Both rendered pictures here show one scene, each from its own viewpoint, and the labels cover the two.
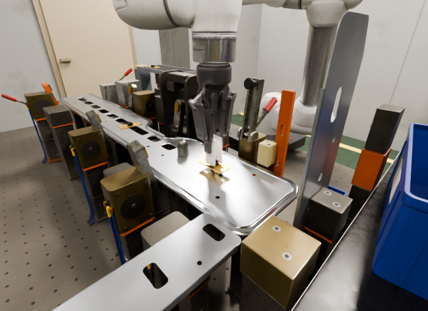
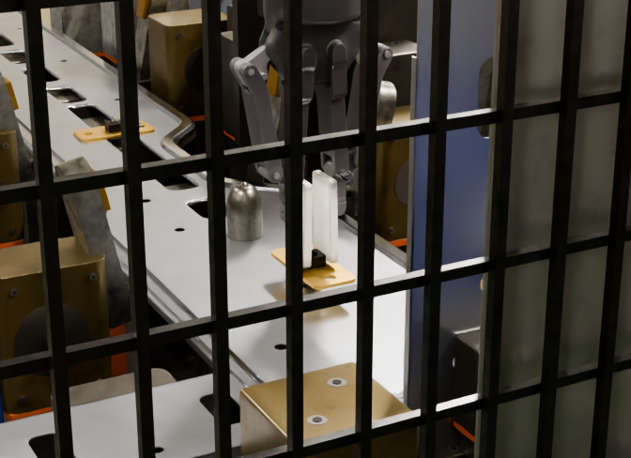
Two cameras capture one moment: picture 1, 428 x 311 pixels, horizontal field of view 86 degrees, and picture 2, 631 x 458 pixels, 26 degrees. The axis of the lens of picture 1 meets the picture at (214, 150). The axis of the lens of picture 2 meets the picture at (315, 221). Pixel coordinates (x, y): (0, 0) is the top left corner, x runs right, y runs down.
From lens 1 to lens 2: 56 cm
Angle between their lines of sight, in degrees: 16
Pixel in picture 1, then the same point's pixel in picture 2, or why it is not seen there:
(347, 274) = not seen: outside the picture
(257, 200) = (390, 368)
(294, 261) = (326, 428)
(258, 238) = (281, 389)
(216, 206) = (266, 363)
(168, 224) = (126, 389)
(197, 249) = (164, 429)
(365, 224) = not seen: hidden behind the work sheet
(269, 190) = not seen: hidden behind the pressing
